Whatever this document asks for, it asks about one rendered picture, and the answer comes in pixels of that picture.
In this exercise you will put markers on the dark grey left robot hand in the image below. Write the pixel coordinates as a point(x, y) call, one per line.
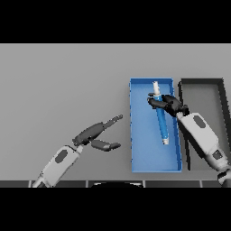
point(91, 132)

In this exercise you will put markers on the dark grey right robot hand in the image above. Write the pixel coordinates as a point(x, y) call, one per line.
point(171, 105)

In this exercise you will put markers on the blue pipe with pale end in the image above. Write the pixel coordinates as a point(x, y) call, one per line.
point(161, 121)

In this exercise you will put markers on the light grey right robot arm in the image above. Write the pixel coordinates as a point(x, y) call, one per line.
point(204, 141)

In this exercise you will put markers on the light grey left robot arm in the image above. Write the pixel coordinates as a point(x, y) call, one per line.
point(58, 164)

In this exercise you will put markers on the dark grey bin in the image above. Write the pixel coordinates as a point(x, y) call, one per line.
point(204, 99)

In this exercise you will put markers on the blue bin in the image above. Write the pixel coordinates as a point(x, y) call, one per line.
point(144, 141)

